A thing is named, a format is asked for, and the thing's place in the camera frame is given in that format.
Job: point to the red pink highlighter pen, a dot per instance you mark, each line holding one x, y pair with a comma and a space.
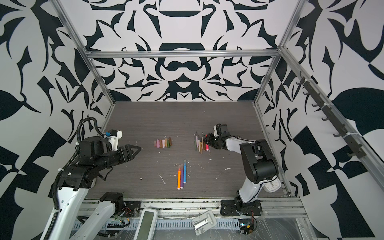
206, 145

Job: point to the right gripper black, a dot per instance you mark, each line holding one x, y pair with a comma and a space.
210, 140

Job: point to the aluminium frame back beam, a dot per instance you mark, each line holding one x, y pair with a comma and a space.
181, 54

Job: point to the white round timer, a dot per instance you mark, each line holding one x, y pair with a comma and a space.
272, 186

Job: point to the grey metal bracket box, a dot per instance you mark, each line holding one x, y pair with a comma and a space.
204, 222

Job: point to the orange highlighter pen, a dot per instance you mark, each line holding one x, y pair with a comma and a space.
179, 178

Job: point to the blue highlighter pen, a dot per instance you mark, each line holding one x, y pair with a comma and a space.
185, 172

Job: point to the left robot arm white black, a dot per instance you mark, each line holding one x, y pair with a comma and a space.
73, 182

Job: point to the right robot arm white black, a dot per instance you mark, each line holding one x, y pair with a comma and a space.
260, 166

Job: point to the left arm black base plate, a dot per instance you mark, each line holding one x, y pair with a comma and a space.
131, 209

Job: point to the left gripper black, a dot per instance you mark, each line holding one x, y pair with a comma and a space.
127, 155

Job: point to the white handheld tablet device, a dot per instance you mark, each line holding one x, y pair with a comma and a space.
147, 224

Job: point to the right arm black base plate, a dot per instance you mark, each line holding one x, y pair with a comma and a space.
237, 208

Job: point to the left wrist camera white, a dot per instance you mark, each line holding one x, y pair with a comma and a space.
113, 137

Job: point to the aluminium frame front rail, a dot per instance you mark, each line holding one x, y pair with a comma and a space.
190, 208

